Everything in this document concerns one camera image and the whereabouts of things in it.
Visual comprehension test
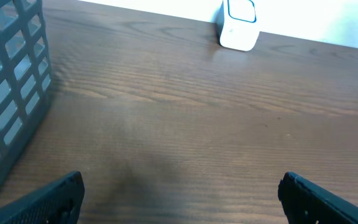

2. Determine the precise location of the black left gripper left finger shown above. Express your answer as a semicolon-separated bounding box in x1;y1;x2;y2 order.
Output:
0;171;85;224

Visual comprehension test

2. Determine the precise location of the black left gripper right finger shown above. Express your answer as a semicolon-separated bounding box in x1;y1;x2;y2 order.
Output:
278;172;358;224

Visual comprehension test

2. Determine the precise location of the white barcode scanner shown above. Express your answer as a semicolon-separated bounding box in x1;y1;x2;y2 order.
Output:
216;0;260;52

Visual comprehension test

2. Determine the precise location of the grey plastic shopping basket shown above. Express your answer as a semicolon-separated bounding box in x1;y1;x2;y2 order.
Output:
0;0;52;188

